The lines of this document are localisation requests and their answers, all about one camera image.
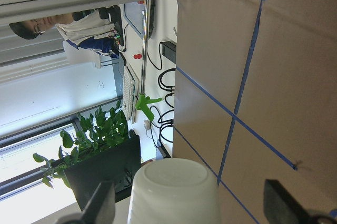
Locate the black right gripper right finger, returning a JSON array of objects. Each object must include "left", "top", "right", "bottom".
[{"left": 263, "top": 179, "right": 316, "bottom": 224}]

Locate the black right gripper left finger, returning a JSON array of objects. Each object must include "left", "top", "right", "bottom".
[{"left": 80, "top": 181, "right": 115, "bottom": 224}]

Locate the white plastic cup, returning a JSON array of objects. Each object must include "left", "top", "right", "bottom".
[{"left": 127, "top": 158, "right": 221, "bottom": 223}]

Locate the black monitor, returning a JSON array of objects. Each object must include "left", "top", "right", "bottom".
[{"left": 64, "top": 135, "right": 141, "bottom": 210}]

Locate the green potted plant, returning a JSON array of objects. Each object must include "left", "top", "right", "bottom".
[{"left": 33, "top": 100, "right": 130, "bottom": 188}]

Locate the metal reacher grabber tool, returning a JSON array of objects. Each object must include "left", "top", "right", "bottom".
[{"left": 135, "top": 0, "right": 162, "bottom": 121}]

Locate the white keyboard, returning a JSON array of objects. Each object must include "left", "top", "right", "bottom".
[{"left": 122, "top": 64, "right": 139, "bottom": 124}]

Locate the small red object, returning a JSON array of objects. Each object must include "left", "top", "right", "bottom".
[{"left": 133, "top": 54, "right": 142, "bottom": 59}]

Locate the black power adapter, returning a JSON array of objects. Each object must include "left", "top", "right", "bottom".
[{"left": 161, "top": 41, "right": 176, "bottom": 64}]

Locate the person in white shirt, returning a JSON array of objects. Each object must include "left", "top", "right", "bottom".
[{"left": 9, "top": 5, "right": 124, "bottom": 58}]

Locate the blue teach pendant tablet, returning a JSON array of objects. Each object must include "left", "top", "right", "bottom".
[{"left": 123, "top": 0, "right": 156, "bottom": 38}]

